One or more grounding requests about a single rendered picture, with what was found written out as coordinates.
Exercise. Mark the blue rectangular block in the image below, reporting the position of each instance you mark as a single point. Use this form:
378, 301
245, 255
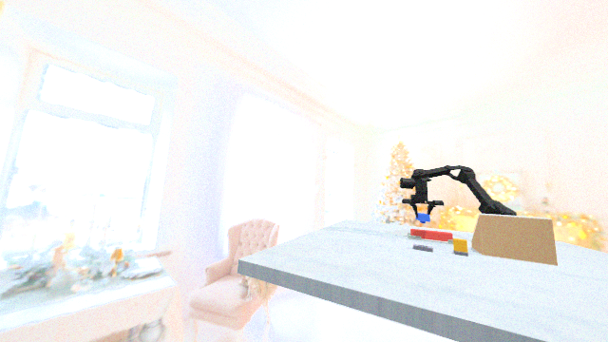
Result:
423, 217

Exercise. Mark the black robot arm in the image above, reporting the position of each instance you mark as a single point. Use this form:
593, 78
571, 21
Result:
420, 177

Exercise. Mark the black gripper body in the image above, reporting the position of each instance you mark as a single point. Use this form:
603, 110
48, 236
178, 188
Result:
422, 194

